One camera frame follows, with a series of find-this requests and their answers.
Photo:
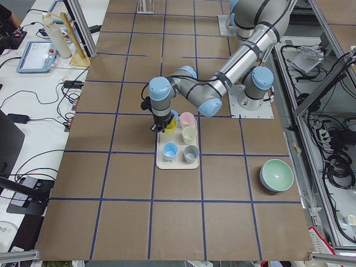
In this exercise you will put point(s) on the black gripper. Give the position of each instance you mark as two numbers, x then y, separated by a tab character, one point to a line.
161	121

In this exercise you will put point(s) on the yellow plastic cup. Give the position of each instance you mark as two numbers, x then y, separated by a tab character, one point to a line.
170	128

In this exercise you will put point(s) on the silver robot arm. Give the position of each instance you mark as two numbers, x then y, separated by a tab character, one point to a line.
259	26

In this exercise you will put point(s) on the light blue cup rear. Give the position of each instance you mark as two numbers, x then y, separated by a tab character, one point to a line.
175	114

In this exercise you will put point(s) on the light blue cup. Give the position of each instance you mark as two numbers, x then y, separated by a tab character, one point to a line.
175	114
170	151

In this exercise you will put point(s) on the pink plastic cup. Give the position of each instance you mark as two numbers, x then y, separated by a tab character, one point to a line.
187	119

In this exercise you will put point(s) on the light blue cup front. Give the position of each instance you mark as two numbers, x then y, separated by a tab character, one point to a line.
170	151

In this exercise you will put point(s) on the cream plastic cup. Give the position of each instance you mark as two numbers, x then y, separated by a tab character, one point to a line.
189	135

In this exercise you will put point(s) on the grey plastic cup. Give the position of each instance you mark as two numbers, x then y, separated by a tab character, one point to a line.
191	153

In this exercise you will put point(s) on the beige plastic tray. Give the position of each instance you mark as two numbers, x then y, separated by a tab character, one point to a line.
179	163

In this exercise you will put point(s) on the wooden mug tree stand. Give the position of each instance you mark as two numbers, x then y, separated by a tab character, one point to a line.
79	58

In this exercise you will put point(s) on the green and blue bowl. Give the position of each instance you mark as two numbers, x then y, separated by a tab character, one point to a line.
276	175

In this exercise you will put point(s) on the black power adapter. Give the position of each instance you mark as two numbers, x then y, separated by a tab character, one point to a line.
18	118

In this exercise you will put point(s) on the blue teach pendant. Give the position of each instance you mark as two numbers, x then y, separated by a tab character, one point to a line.
38	57

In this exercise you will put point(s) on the black monitor stand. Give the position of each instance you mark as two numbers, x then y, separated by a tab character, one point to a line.
31	195

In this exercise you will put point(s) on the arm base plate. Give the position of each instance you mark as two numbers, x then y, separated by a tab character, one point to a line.
226	28
243	107

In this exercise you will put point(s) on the aluminium frame post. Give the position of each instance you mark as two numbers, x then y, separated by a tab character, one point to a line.
75	11

